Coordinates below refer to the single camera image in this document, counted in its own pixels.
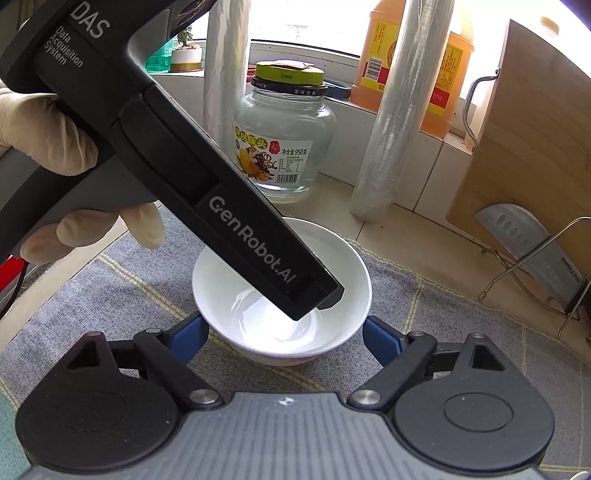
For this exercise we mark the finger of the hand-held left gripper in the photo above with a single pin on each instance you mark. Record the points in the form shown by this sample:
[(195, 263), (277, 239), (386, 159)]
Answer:
[(333, 293)]

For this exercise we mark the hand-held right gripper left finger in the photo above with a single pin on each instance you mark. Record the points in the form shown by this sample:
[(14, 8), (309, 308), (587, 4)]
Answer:
[(191, 337)]

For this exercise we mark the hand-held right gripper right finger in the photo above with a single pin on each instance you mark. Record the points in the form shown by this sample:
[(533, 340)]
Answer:
[(383, 341)]

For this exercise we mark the white bowl with pink flowers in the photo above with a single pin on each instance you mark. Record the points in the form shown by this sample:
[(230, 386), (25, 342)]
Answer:
[(240, 277)]

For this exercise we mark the person's left hand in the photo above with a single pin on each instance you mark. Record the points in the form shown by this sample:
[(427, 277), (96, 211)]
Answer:
[(41, 134)]

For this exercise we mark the grey teal checked cloth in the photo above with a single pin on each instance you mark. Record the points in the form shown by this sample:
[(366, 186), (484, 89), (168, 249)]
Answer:
[(438, 300)]

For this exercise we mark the green dish soap bottle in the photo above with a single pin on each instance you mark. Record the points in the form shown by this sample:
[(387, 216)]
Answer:
[(161, 57)]

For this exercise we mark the small potted plant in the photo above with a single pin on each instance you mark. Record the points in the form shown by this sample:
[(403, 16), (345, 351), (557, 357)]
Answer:
[(187, 57)]

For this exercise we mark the short plastic wrap roll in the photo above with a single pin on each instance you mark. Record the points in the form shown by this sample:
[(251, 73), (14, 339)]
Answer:
[(226, 69)]

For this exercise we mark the glass jar with yellow lid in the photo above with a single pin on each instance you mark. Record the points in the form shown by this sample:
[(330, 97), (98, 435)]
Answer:
[(286, 129)]

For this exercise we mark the tall plastic wrap roll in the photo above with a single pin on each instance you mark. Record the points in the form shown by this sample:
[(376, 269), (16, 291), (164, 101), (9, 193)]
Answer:
[(397, 138)]

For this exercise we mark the dark round lid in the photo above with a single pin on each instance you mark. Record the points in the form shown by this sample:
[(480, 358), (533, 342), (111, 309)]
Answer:
[(339, 90)]

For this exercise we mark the window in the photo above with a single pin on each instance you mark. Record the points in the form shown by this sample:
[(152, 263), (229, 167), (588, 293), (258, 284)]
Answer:
[(314, 23)]

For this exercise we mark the orange cooking oil bottle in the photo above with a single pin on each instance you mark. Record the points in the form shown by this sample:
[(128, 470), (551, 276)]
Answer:
[(374, 64)]

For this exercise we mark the bamboo cutting board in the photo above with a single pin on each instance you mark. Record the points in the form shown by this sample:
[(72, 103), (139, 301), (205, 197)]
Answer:
[(531, 138)]

